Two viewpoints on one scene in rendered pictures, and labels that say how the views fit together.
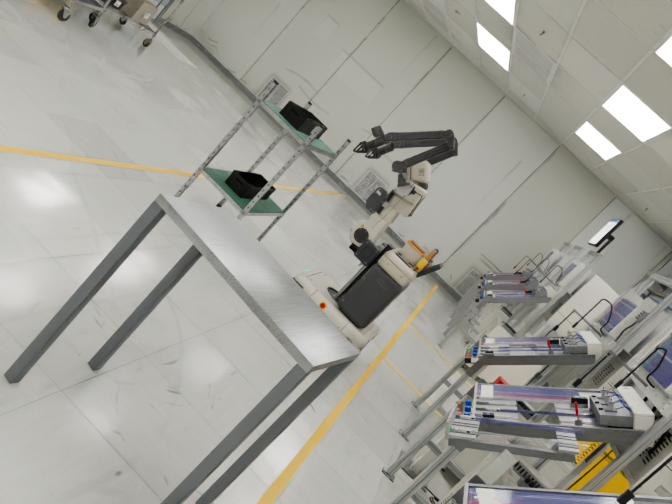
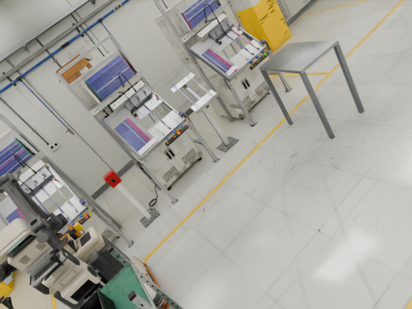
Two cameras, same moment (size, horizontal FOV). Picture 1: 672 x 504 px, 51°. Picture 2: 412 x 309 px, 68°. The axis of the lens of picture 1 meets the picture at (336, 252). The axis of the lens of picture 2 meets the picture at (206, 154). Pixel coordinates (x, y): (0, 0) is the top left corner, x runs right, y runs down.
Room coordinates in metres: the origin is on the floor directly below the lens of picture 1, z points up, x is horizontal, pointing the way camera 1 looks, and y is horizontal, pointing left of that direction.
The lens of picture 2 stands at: (4.38, 2.17, 1.91)
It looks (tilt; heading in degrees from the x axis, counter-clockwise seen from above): 27 degrees down; 247
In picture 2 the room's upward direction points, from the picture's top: 36 degrees counter-clockwise
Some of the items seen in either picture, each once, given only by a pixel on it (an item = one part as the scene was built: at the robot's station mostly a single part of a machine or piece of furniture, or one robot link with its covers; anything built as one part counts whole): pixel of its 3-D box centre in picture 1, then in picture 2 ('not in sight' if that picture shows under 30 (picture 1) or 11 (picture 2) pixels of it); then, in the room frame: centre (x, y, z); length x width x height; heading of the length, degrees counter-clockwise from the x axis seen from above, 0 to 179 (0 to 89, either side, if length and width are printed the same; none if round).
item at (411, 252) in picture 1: (412, 252); (62, 251); (4.80, -0.38, 0.87); 0.23 x 0.15 x 0.11; 173
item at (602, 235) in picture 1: (607, 236); not in sight; (7.97, -2.04, 2.10); 0.58 x 0.14 x 0.41; 173
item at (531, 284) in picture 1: (532, 303); not in sight; (9.39, -2.36, 0.95); 1.37 x 0.82 x 1.90; 83
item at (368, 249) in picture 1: (362, 244); (90, 276); (4.77, -0.10, 0.68); 0.28 x 0.27 x 0.25; 173
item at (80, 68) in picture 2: not in sight; (81, 63); (3.31, -1.80, 1.82); 0.68 x 0.30 x 0.20; 173
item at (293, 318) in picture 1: (185, 363); (309, 88); (2.14, 0.11, 0.40); 0.70 x 0.45 x 0.80; 74
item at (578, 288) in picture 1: (539, 319); not in sight; (7.95, -2.18, 0.95); 1.36 x 0.82 x 1.90; 83
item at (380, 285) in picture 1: (381, 279); (87, 271); (4.80, -0.36, 0.59); 0.55 x 0.34 x 0.83; 173
